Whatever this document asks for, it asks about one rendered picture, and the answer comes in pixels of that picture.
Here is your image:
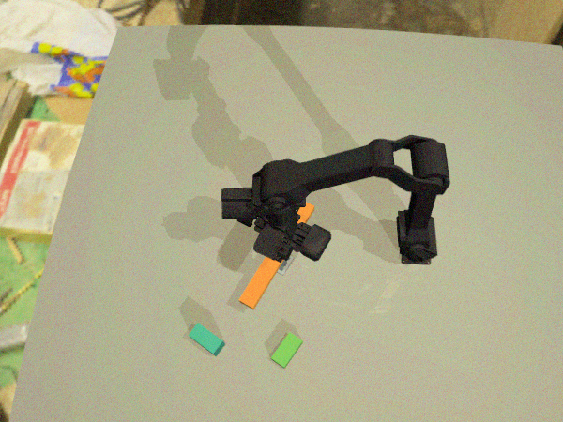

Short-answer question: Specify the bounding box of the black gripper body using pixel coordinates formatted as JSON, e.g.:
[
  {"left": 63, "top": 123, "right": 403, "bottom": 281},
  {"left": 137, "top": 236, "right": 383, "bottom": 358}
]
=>
[{"left": 237, "top": 207, "right": 331, "bottom": 262}]

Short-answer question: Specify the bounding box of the teal rectangular block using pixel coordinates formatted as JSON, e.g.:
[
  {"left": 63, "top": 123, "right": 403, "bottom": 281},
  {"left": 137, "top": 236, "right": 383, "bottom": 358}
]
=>
[{"left": 189, "top": 323, "right": 225, "bottom": 357}]

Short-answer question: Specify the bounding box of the orange bar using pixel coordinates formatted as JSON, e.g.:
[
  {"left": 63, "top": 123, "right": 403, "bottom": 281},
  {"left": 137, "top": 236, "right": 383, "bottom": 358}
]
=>
[{"left": 238, "top": 203, "right": 314, "bottom": 309}]

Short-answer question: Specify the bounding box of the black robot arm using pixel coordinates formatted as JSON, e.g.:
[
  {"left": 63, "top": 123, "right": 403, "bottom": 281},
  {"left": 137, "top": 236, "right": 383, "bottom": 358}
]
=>
[{"left": 221, "top": 135, "right": 449, "bottom": 265}]

